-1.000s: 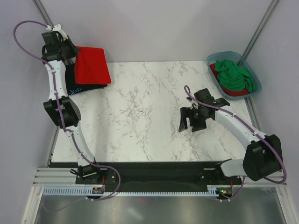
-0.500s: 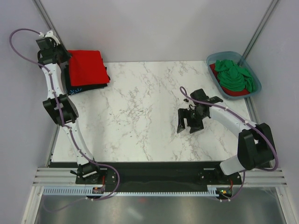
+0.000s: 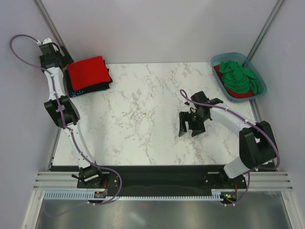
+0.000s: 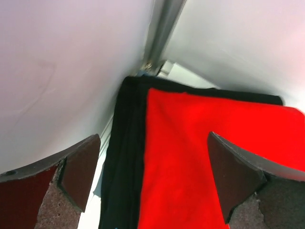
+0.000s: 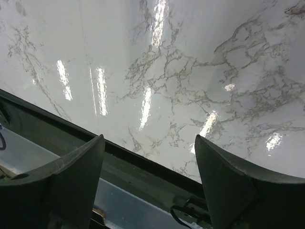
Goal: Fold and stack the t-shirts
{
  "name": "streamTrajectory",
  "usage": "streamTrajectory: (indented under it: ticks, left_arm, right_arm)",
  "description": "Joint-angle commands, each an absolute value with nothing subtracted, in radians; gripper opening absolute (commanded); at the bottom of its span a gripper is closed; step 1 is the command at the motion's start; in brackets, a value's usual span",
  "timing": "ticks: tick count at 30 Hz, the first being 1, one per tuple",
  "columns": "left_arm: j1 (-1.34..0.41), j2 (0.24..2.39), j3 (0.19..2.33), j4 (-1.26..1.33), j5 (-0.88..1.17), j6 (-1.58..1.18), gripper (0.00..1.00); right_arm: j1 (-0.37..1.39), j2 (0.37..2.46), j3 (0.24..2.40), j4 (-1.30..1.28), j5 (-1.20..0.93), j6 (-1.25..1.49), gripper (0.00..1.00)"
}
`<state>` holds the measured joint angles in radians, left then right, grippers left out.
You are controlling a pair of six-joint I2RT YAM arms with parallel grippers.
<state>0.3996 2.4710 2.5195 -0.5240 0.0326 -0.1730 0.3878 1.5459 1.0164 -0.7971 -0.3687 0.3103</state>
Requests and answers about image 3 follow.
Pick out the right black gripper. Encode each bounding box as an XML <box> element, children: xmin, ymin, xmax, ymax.
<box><xmin>178</xmin><ymin>111</ymin><xmax>208</xmax><ymax>137</ymax></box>

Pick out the red t shirt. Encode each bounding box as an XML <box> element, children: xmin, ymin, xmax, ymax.
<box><xmin>67</xmin><ymin>56</ymin><xmax>112</xmax><ymax>91</ymax></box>
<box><xmin>213</xmin><ymin>65</ymin><xmax>255</xmax><ymax>99</ymax></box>

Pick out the blue plastic basin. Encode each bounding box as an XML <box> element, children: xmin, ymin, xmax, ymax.
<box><xmin>210</xmin><ymin>52</ymin><xmax>266</xmax><ymax>102</ymax></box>

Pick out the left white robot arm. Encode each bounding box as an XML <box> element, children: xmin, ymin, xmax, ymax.
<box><xmin>39</xmin><ymin>39</ymin><xmax>105</xmax><ymax>187</ymax></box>

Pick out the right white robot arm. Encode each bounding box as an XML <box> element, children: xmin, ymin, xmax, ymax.
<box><xmin>178</xmin><ymin>89</ymin><xmax>279</xmax><ymax>188</ymax></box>

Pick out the red t shirt in basin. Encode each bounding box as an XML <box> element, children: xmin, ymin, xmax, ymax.
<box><xmin>213</xmin><ymin>65</ymin><xmax>255</xmax><ymax>99</ymax></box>

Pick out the folded black t shirt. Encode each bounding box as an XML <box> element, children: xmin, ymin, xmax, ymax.
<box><xmin>64</xmin><ymin>56</ymin><xmax>112</xmax><ymax>98</ymax></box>

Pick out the green t shirt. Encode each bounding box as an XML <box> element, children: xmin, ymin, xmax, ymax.
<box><xmin>219</xmin><ymin>61</ymin><xmax>262</xmax><ymax>95</ymax></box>

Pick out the left aluminium frame post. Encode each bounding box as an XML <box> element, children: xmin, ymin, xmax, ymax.
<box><xmin>33</xmin><ymin>0</ymin><xmax>74</xmax><ymax>64</ymax></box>

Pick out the aluminium frame post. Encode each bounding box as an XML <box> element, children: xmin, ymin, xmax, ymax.
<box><xmin>33</xmin><ymin>0</ymin><xmax>74</xmax><ymax>64</ymax></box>
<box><xmin>247</xmin><ymin>0</ymin><xmax>286</xmax><ymax>61</ymax></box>

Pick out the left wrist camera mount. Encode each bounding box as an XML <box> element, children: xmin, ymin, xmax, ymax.
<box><xmin>36</xmin><ymin>38</ymin><xmax>52</xmax><ymax>46</ymax></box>

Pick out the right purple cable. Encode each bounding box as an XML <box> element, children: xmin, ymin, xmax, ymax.
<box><xmin>179</xmin><ymin>89</ymin><xmax>279</xmax><ymax>206</ymax></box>

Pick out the purple cable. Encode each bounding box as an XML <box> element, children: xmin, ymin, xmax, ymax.
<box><xmin>179</xmin><ymin>89</ymin><xmax>279</xmax><ymax>206</ymax></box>
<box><xmin>9</xmin><ymin>34</ymin><xmax>123</xmax><ymax>206</ymax></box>

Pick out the white slotted cable duct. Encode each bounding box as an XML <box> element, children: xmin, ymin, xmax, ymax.
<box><xmin>43</xmin><ymin>190</ymin><xmax>237</xmax><ymax>201</ymax></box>

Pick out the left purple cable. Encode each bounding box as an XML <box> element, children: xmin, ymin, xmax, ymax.
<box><xmin>9</xmin><ymin>34</ymin><xmax>123</xmax><ymax>206</ymax></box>

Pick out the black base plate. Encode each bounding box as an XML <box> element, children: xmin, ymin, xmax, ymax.
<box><xmin>77</xmin><ymin>165</ymin><xmax>246</xmax><ymax>198</ymax></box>

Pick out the aluminium rail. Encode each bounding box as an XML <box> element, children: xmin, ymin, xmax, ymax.
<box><xmin>34</xmin><ymin>170</ymin><xmax>292</xmax><ymax>191</ymax></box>

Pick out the right aluminium frame post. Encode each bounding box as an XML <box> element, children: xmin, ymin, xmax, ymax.
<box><xmin>247</xmin><ymin>0</ymin><xmax>286</xmax><ymax>61</ymax></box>

